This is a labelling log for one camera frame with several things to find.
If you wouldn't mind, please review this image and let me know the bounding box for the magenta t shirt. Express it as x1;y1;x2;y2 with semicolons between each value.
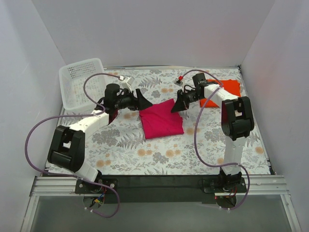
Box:
139;99;184;140

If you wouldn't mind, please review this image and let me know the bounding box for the white plastic basket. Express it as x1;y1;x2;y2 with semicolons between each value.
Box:
59;58;104;114

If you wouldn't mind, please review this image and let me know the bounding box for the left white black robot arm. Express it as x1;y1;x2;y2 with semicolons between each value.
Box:
47;84;153;193

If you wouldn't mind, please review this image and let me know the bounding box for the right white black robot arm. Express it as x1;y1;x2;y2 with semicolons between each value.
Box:
171;70;254;193

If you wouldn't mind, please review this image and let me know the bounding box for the floral table mat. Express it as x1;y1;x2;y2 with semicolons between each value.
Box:
47;67;271;175

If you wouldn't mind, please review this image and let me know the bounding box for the folded orange t shirt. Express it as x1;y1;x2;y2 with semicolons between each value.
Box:
199;80;241;108

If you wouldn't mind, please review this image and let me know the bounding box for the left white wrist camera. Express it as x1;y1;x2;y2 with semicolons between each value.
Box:
119;76;135;92

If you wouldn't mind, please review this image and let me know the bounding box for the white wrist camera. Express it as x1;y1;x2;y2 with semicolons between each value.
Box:
119;76;135;92
174;76;183;86

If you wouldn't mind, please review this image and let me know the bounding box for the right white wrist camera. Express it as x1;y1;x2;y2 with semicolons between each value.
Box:
174;76;183;86

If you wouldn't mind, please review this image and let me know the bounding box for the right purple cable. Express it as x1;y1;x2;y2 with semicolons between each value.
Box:
180;69;251;210

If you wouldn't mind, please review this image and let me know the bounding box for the purple cable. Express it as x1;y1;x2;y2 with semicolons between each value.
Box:
180;69;251;210
24;72;124;218

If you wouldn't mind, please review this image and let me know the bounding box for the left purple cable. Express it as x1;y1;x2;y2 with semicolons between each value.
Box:
24;72;124;218

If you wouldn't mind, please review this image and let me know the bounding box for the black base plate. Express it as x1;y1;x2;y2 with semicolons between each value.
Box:
75;175;247;203

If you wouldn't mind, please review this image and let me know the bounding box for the aluminium frame rail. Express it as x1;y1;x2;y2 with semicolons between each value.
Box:
19;175;80;232

